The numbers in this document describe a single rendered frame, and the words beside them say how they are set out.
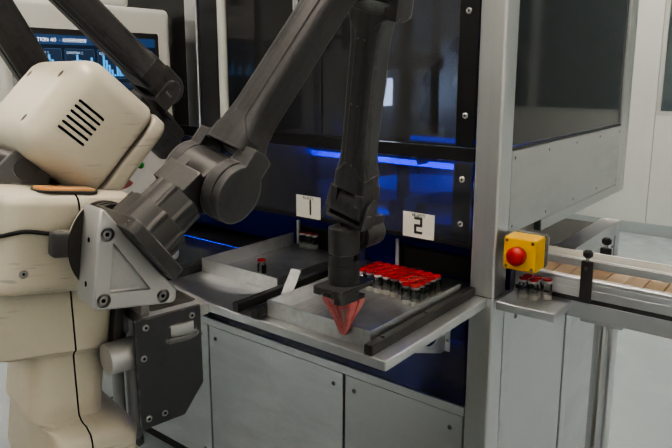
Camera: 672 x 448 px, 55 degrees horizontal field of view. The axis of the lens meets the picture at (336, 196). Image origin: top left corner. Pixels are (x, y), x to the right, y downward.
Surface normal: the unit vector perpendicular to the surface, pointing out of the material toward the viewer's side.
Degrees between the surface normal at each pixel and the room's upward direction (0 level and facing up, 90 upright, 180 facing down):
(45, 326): 90
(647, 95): 90
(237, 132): 58
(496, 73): 90
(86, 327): 90
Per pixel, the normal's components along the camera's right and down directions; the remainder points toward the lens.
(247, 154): -0.37, -0.37
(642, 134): -0.62, 0.14
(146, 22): 0.78, 0.12
